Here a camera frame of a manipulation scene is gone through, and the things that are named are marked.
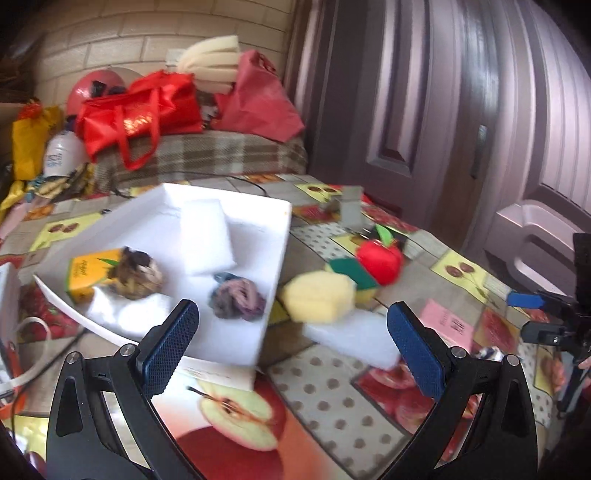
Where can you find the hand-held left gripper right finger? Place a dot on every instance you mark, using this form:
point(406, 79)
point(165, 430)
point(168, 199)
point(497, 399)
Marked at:
point(415, 350)

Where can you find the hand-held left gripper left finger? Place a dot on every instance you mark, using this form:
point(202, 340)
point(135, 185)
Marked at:
point(171, 346)

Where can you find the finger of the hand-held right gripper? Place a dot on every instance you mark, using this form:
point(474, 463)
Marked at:
point(545, 332)
point(524, 299)

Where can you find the white foam sponge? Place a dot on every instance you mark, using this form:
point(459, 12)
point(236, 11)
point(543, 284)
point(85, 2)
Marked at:
point(205, 240)
point(351, 337)

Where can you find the brown hair scrunchie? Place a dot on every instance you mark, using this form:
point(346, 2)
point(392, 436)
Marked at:
point(136, 277)

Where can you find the purple hair scrunchie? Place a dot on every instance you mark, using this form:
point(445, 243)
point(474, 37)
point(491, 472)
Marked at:
point(235, 297)

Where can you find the red plush apple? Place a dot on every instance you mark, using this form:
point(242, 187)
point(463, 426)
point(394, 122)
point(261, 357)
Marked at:
point(378, 261)

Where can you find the green and yellow scouring sponge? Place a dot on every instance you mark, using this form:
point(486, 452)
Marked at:
point(351, 270)

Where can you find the yellow hexagonal sponge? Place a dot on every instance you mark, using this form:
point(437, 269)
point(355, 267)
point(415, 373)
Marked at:
point(314, 297)

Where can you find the white cardboard box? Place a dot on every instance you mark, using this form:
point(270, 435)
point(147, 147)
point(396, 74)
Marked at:
point(258, 258)

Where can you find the pink paper card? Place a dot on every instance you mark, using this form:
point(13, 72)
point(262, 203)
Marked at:
point(445, 318)

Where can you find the fruit print tablecloth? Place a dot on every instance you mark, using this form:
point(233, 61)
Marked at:
point(323, 392)

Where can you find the yellow carton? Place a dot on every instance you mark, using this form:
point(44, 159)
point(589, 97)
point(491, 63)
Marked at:
point(85, 272)

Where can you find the grey stand with white card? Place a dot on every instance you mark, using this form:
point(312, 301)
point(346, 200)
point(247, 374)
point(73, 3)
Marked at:
point(351, 207)

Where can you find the plaid blanket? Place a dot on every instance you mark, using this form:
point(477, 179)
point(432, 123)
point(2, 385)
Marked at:
point(207, 152)

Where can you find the white printed plastic jar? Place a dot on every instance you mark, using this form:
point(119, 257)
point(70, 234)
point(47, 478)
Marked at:
point(64, 152)

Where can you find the shiny red gift bag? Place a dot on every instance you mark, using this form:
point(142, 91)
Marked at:
point(138, 106)

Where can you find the dark panelled door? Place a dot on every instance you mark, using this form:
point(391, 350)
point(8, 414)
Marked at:
point(392, 92)

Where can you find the yellow bag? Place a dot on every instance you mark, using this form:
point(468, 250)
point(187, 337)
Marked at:
point(32, 143)

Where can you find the red cloth bag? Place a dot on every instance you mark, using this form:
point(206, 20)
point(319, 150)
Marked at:
point(258, 106)

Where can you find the pink ball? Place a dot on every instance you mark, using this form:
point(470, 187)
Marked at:
point(85, 90)

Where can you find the cream foam sheets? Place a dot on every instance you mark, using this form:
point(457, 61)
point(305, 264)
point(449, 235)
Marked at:
point(212, 60)

